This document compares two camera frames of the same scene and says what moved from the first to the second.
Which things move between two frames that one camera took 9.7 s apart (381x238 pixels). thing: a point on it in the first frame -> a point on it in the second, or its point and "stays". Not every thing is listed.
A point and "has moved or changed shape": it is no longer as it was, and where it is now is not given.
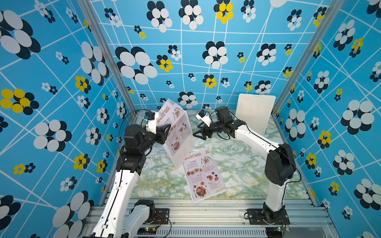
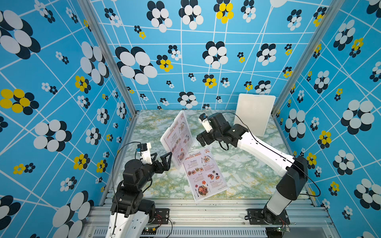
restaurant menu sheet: (172, 114) has moved or changed shape
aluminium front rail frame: (224, 218) stays
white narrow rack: (179, 139) stays
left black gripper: (160, 138) -> (166, 165)
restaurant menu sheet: (203, 177) stays
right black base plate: (259, 216) stays
